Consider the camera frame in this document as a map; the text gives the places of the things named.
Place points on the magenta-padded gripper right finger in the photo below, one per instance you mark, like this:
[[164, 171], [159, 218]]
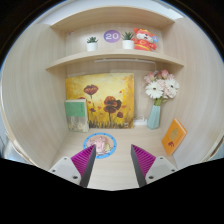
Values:
[[146, 161]]

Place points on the pink computer mouse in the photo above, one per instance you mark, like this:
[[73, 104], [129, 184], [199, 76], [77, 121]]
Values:
[[104, 145]]

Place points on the teal faceted vase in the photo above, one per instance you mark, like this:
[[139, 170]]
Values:
[[154, 118]]

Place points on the yellow poppy canvas painting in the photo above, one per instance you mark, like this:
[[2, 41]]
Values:
[[106, 90]]

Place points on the green-covered book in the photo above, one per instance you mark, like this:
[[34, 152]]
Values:
[[76, 111]]

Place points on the white light bar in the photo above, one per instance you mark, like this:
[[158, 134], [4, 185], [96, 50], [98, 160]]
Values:
[[123, 61]]

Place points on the round cartoon mouse pad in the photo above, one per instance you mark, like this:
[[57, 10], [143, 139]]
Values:
[[112, 141]]

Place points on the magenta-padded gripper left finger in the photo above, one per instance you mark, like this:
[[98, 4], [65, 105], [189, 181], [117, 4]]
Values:
[[80, 161]]

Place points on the pink and white flower bouquet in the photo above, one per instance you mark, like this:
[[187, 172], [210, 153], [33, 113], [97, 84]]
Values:
[[156, 88]]

